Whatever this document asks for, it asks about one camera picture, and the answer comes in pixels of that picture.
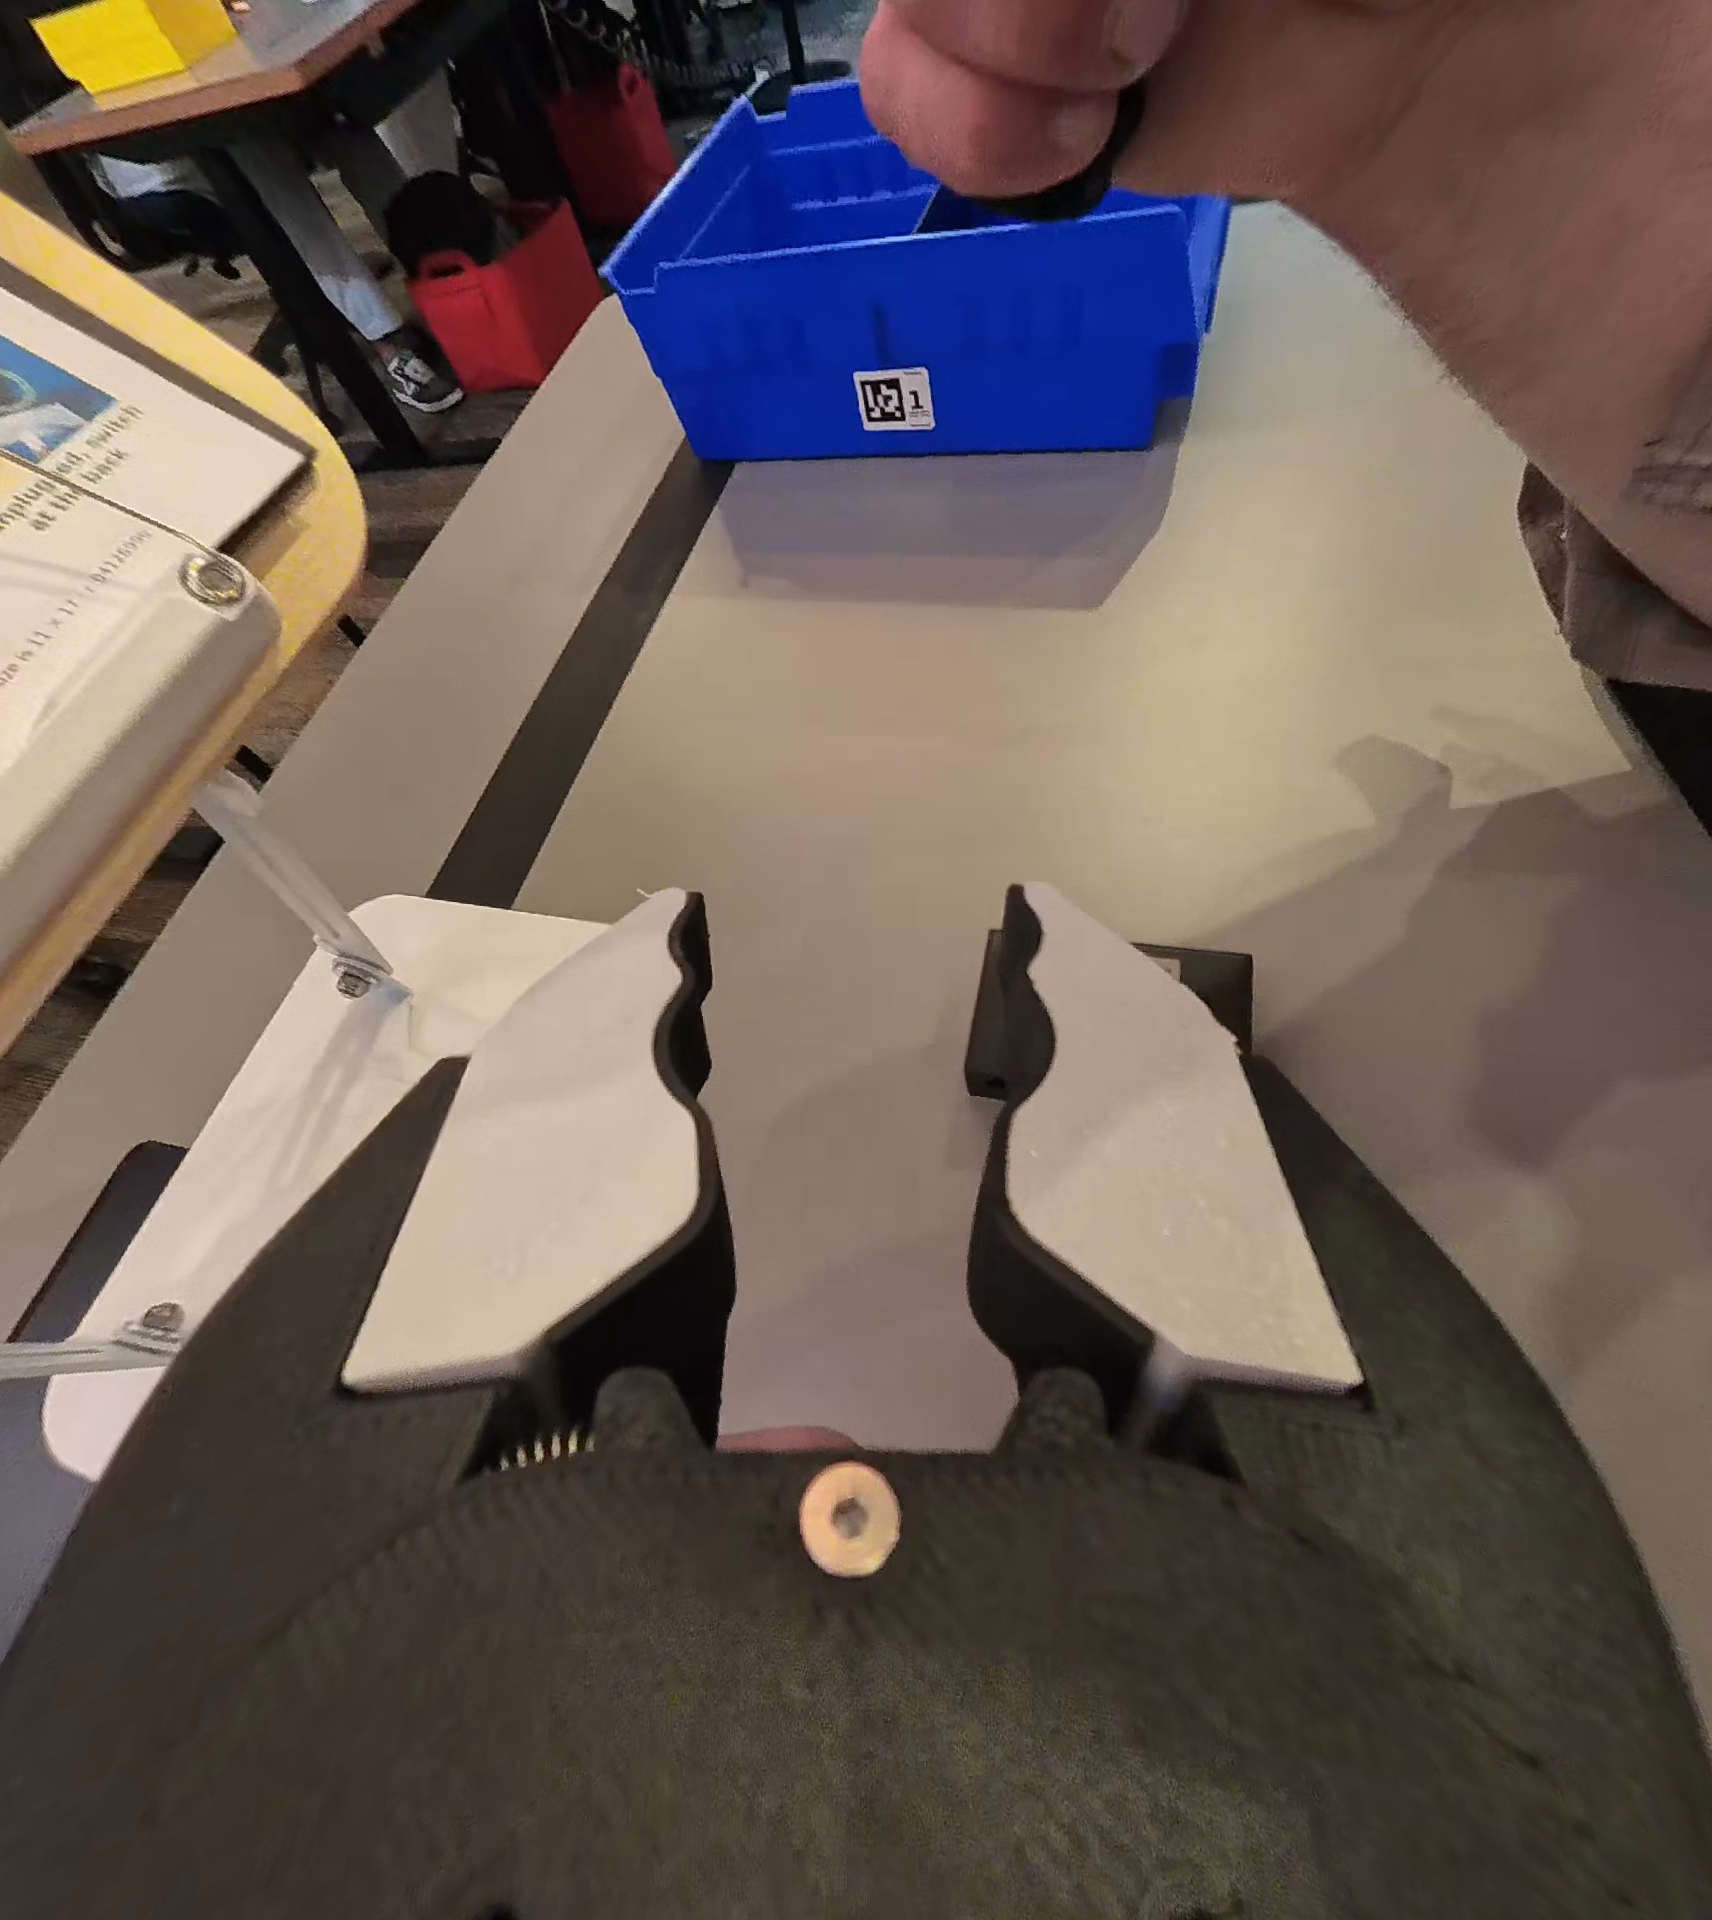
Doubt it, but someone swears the blue plastic bin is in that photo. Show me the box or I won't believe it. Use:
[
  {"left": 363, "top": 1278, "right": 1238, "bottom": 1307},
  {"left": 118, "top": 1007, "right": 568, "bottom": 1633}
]
[{"left": 600, "top": 79, "right": 1234, "bottom": 463}]

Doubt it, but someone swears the person's right forearm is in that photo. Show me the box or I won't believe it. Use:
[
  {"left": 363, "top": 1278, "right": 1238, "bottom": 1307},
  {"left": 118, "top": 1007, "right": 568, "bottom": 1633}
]
[{"left": 1246, "top": 0, "right": 1712, "bottom": 513}]

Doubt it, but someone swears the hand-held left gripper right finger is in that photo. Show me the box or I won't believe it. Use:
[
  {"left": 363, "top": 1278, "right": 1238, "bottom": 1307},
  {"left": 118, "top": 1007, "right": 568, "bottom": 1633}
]
[{"left": 964, "top": 881, "right": 1368, "bottom": 1446}]

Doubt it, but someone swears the person's plaid shirt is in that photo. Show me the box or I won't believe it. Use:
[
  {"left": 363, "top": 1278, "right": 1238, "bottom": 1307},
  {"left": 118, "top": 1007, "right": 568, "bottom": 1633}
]
[{"left": 1516, "top": 211, "right": 1712, "bottom": 697}]

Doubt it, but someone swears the white document stand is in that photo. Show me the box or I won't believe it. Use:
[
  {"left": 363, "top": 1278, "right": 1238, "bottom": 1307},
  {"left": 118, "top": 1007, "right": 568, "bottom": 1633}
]
[{"left": 0, "top": 562, "right": 647, "bottom": 1483}]

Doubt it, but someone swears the black ethernet switch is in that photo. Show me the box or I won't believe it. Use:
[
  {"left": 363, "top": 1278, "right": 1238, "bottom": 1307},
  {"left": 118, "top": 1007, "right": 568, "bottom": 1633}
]
[{"left": 964, "top": 931, "right": 1255, "bottom": 1105}]

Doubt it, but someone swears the red tote bag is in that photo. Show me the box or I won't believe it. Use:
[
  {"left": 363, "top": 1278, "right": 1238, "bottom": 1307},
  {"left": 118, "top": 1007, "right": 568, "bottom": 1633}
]
[
  {"left": 405, "top": 199, "right": 606, "bottom": 396},
  {"left": 544, "top": 67, "right": 682, "bottom": 229}
]

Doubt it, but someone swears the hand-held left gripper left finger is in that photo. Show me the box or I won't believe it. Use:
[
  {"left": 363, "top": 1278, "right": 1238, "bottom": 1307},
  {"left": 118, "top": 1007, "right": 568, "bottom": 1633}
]
[{"left": 337, "top": 885, "right": 738, "bottom": 1446}]

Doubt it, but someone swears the yellow plastic bin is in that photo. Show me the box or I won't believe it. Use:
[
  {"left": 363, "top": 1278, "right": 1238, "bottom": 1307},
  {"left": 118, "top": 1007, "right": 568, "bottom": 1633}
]
[{"left": 29, "top": 0, "right": 237, "bottom": 91}]

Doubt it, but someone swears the person's right hand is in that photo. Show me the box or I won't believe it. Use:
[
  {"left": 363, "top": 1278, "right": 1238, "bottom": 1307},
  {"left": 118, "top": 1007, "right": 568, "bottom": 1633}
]
[{"left": 855, "top": 0, "right": 1414, "bottom": 212}]

